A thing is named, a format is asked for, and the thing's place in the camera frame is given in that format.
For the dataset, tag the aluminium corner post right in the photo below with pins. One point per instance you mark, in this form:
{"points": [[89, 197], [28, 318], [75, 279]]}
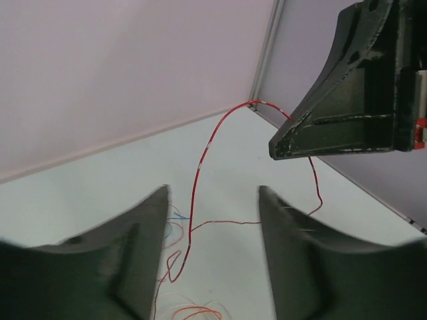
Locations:
{"points": [[267, 47]]}

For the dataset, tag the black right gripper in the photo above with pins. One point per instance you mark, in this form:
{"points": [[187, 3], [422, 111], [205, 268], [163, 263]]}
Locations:
{"points": [[363, 100]]}

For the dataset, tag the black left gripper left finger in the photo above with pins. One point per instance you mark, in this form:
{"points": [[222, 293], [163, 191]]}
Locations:
{"points": [[107, 272]]}

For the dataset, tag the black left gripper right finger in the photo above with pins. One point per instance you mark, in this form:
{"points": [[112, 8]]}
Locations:
{"points": [[318, 272]]}

